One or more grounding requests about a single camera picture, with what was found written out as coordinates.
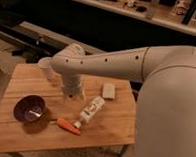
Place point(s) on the purple bowl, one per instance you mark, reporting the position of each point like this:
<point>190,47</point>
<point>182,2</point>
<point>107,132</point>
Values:
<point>29,108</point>

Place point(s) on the white paper cup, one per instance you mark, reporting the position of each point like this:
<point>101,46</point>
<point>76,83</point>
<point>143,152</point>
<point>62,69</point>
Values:
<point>46,68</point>

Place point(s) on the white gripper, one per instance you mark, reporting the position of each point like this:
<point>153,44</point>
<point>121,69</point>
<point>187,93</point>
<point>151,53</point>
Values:
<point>71,85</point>

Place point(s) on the wooden table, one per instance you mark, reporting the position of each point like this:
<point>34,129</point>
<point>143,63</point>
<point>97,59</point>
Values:
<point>111,124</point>

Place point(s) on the white squeeze bottle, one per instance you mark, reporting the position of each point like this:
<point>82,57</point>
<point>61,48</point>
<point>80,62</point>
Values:
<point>89,111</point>

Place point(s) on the long wooden shelf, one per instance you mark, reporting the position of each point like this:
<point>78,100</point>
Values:
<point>160,15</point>

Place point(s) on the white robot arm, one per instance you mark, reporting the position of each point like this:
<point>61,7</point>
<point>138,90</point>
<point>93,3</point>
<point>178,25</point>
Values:
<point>166,105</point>

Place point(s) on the orange carrot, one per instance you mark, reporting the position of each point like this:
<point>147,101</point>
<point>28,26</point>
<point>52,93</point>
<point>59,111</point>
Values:
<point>64,124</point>

